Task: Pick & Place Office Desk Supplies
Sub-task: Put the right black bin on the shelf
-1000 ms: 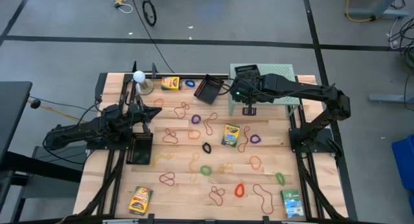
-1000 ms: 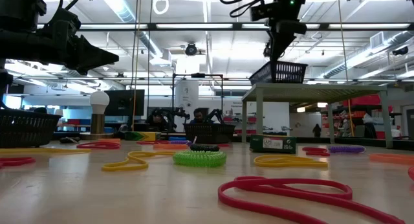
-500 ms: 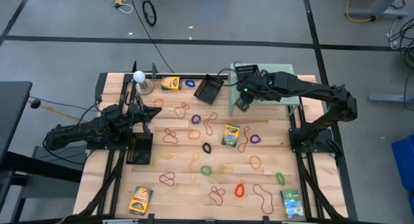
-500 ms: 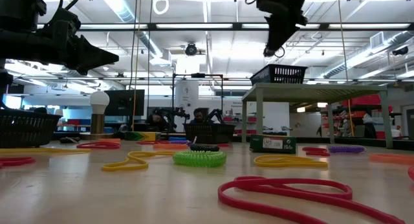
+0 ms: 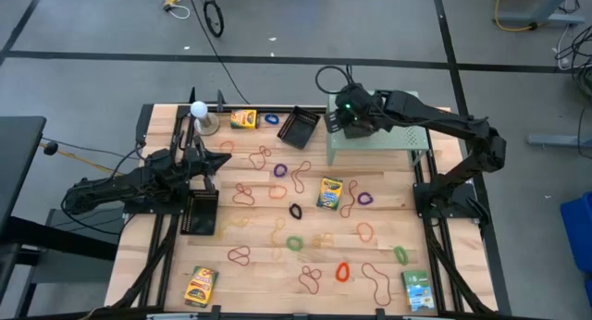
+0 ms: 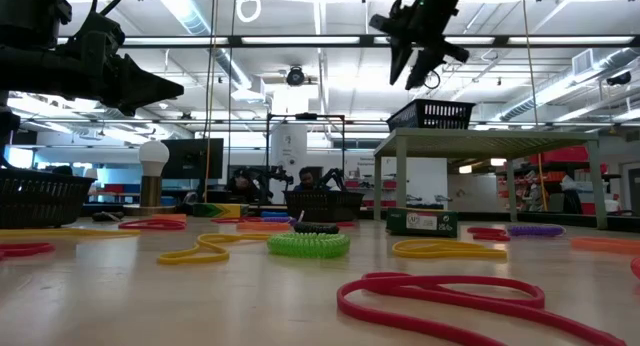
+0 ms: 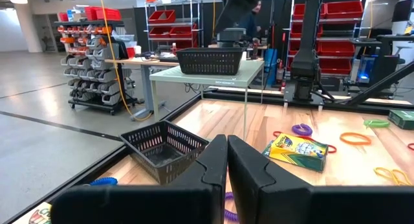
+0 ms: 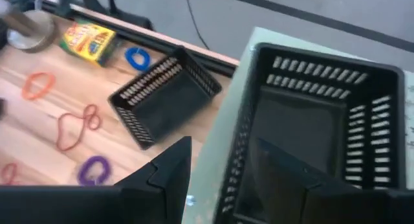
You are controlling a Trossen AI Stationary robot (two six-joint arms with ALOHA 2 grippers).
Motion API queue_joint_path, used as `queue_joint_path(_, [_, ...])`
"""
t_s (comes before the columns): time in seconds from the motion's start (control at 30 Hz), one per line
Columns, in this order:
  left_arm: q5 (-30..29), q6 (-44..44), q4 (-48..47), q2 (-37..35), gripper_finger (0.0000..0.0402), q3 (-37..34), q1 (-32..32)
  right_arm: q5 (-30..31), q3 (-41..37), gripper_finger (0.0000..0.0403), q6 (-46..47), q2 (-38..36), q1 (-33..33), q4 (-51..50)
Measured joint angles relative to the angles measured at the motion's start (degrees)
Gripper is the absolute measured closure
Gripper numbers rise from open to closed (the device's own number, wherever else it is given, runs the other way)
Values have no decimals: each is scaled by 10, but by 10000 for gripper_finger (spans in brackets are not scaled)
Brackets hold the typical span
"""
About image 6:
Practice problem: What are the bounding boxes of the yellow hanging cord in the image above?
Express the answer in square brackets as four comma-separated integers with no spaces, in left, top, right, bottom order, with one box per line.
[522,0,549,212]

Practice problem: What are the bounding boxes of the black monitor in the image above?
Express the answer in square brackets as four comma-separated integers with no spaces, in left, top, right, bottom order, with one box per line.
[160,138,225,181]

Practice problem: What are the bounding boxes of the white ceiling air vent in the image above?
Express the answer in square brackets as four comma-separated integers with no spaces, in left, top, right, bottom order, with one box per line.
[572,49,595,76]

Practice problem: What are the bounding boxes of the white partition board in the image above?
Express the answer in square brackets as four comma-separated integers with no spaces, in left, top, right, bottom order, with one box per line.
[380,157,449,211]

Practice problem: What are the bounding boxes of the yellow green Crayola crayon box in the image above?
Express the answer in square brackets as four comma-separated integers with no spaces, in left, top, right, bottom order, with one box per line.
[192,202,250,219]

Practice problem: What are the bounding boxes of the black background station frame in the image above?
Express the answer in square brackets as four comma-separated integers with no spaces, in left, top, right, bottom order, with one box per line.
[264,113,347,207]

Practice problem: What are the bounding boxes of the red storage bins rack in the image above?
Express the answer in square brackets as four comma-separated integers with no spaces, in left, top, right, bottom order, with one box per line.
[494,145,624,215]

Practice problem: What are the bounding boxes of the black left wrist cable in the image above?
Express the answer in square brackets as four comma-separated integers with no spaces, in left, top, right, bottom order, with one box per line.
[73,0,129,37]

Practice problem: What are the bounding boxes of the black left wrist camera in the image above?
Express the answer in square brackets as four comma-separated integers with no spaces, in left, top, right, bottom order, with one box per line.
[70,11,127,62]

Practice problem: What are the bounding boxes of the Crayola box with blue print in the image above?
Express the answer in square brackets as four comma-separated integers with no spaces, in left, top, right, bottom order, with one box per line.
[385,208,459,238]

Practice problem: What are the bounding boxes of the yellow rubber band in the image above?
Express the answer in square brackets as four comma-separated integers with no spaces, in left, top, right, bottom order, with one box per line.
[157,233,271,266]
[0,227,141,240]
[392,238,508,261]

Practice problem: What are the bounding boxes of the green spiral coil band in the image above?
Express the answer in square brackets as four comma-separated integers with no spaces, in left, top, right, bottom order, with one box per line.
[266,232,351,260]

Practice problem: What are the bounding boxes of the lamp with white globe bulb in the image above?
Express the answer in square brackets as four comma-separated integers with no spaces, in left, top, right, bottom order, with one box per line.
[122,139,177,217]

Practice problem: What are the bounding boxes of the black spiral coil band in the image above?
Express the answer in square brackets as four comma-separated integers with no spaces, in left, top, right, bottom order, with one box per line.
[292,210,341,236]

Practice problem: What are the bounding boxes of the black plastic mesh basket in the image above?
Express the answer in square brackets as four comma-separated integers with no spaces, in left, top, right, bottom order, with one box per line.
[0,168,96,230]
[283,189,365,223]
[386,98,476,132]

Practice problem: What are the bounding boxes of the overhead bar with light strips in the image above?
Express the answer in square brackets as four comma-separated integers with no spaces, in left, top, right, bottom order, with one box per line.
[54,34,640,48]

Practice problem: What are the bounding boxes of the white hanging cable loop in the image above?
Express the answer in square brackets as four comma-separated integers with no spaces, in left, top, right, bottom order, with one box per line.
[235,0,262,24]

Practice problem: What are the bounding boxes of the pale green metal riser shelf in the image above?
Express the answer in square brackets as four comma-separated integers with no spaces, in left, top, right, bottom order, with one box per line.
[372,127,609,231]

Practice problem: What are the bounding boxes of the black overhead camera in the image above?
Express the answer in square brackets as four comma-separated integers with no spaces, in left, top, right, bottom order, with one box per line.
[285,65,306,87]

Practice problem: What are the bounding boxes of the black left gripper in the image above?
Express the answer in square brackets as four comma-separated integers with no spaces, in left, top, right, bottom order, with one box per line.
[7,44,185,116]

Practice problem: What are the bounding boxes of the white pillar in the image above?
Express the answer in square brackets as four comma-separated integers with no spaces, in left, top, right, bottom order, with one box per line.
[269,123,309,206]

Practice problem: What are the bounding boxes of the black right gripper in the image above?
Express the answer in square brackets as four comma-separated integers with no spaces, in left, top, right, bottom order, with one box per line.
[368,8,470,91]

